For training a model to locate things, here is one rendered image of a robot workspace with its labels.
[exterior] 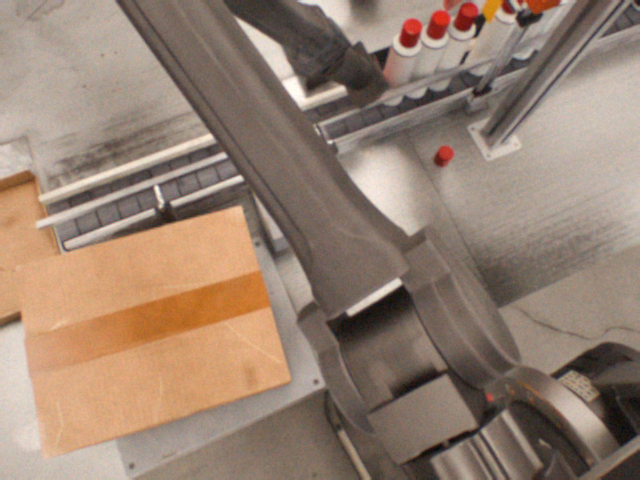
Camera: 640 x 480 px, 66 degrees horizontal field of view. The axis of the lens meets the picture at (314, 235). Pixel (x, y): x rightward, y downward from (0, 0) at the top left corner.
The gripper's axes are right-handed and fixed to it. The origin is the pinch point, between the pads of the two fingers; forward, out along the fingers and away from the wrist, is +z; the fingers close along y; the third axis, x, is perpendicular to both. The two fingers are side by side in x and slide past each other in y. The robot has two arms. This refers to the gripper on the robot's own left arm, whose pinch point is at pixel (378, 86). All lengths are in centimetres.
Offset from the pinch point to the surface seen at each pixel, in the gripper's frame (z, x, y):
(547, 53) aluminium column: -2.2, -26.3, -13.5
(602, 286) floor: 122, -8, -62
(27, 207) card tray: -35, 62, 7
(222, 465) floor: 31, 109, -60
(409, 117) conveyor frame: 7.6, -0.6, -5.9
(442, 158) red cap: 10.0, -2.0, -16.2
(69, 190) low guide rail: -35, 49, 3
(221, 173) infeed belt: -16.4, 30.0, -2.8
